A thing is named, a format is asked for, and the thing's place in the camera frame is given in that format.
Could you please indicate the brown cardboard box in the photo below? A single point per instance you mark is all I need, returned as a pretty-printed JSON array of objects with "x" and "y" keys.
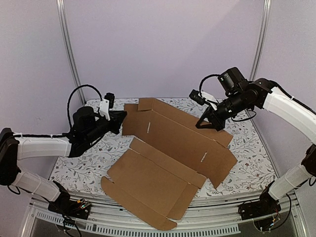
[{"x": 168, "y": 156}]

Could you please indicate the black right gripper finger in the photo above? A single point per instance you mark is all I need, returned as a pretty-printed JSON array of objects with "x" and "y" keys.
[
  {"x": 217, "y": 123},
  {"x": 201, "y": 123}
]

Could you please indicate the left aluminium corner post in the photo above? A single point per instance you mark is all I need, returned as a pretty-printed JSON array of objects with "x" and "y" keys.
[{"x": 67, "y": 41}]

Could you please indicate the right aluminium corner post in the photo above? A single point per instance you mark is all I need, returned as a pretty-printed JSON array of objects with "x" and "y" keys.
[{"x": 261, "y": 38}]

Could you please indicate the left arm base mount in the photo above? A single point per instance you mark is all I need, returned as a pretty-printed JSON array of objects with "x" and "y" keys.
[{"x": 72, "y": 208}]

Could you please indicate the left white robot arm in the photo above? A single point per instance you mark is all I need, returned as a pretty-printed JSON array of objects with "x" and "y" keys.
[{"x": 17, "y": 146}]

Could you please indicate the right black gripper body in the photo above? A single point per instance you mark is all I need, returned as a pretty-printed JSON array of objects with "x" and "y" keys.
[{"x": 214, "y": 119}]

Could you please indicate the aluminium corner post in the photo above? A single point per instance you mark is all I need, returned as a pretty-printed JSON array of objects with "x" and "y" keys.
[
  {"x": 261, "y": 38},
  {"x": 67, "y": 41}
]

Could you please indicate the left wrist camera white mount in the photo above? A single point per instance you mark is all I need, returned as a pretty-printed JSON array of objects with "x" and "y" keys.
[{"x": 105, "y": 105}]

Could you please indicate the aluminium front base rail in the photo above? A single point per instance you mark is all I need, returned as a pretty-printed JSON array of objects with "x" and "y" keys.
[{"x": 119, "y": 215}]

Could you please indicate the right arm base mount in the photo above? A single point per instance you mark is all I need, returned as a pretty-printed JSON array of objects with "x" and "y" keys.
[{"x": 264, "y": 206}]

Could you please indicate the floral patterned table mat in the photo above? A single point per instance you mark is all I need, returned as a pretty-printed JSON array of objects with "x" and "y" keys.
[{"x": 252, "y": 172}]

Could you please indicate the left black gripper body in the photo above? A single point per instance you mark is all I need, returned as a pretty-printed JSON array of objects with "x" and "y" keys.
[{"x": 94, "y": 134}]

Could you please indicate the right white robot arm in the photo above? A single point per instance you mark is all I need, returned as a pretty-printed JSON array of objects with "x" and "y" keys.
[{"x": 262, "y": 93}]

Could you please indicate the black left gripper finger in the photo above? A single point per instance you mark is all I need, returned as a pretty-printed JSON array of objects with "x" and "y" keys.
[
  {"x": 116, "y": 115},
  {"x": 116, "y": 126}
]

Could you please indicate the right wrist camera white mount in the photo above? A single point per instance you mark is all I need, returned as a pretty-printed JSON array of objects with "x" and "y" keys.
[{"x": 203, "y": 98}]

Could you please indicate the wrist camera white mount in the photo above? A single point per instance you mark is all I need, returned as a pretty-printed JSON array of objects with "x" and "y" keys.
[
  {"x": 105, "y": 105},
  {"x": 203, "y": 98}
]

